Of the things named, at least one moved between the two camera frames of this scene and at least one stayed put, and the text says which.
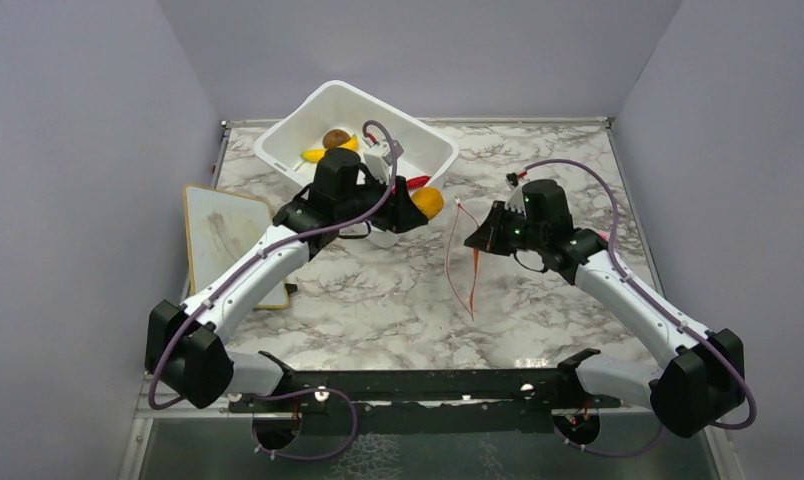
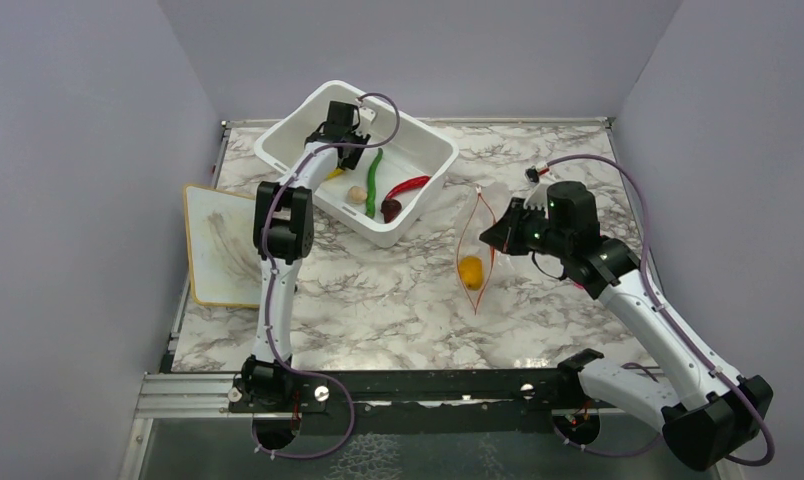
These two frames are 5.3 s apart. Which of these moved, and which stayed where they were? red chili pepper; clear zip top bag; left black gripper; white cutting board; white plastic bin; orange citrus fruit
Moved: left black gripper; orange citrus fruit; clear zip top bag
Stayed: red chili pepper; white plastic bin; white cutting board
